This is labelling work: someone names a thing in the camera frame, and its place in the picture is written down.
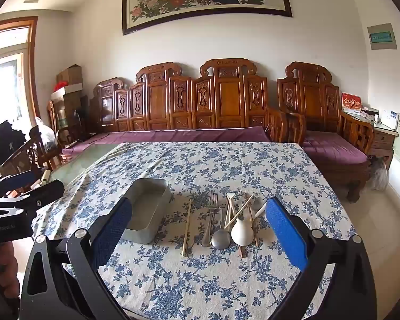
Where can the green wall sign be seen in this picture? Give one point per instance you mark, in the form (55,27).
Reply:
(381,36)

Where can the grey feather duster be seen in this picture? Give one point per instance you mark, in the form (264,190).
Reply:
(378,175)

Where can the white cardboard box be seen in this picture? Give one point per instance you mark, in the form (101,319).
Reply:
(71,90)

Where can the wooden side table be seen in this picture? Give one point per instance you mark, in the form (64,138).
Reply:
(383,140)

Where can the metal tray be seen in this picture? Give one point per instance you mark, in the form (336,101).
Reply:
(146,193)

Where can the large cardboard box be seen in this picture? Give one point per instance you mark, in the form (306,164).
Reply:
(71,106)

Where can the black bag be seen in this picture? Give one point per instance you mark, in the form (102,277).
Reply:
(3,136)

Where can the metal spoon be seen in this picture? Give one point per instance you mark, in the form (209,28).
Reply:
(220,240)

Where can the blue floral tablecloth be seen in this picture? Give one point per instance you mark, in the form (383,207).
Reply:
(203,166)

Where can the framed floral painting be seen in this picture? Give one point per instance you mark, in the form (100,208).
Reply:
(203,0)

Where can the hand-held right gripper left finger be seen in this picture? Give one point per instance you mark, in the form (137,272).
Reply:
(115,226)

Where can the white desk calendar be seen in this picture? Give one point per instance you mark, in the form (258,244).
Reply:
(390,119)

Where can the carved wooden armchair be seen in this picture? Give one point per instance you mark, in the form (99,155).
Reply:
(313,96)

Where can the red flowers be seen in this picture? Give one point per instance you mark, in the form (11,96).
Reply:
(60,85)

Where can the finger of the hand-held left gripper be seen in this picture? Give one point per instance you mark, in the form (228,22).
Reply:
(45,193)
(18,180)

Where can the red box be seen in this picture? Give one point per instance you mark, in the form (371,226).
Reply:
(351,101)

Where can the wood framed window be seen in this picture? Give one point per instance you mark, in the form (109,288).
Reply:
(6,83)

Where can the brown cardboard box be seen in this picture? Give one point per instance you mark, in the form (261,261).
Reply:
(70,75)

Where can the metal fork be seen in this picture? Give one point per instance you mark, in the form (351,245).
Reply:
(209,220)

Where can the purple armchair cushion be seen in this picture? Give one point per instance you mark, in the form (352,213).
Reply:
(333,146)

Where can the person's left hand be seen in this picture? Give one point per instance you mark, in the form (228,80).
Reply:
(5,273)

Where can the purple sofa cushion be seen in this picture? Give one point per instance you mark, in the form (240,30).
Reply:
(186,135)

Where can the wooden chair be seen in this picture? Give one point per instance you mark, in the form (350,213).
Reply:
(23,155)
(51,116)

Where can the small beige device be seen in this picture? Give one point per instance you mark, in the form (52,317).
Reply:
(46,175)

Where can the dark wooden chopstick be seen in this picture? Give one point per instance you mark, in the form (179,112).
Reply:
(251,221)

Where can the carved wooden sofa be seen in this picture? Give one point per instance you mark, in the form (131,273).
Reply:
(160,100)

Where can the large white spoon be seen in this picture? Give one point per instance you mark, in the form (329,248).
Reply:
(241,232)

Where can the clear plastic bag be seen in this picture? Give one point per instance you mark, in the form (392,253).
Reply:
(48,136)

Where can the white plastic utensil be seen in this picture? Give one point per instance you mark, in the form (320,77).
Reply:
(226,218)

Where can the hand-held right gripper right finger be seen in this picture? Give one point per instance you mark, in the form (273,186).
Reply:
(286,236)

